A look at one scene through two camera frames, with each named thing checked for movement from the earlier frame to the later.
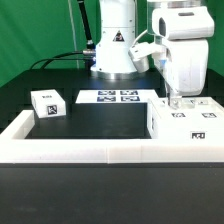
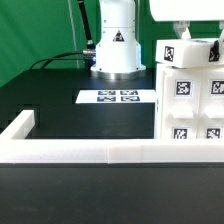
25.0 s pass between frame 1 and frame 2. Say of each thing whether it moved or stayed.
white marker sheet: stayed
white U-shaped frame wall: stayed
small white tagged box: moved
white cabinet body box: moved
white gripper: moved
